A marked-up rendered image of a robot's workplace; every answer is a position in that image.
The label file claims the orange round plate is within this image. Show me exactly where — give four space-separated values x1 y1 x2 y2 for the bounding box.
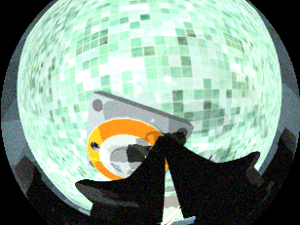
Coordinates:
87 116 165 180

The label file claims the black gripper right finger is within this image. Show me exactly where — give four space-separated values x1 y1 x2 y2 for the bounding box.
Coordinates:
165 135 261 219

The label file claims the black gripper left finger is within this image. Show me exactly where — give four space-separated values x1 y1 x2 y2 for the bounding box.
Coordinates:
75 136 166 223

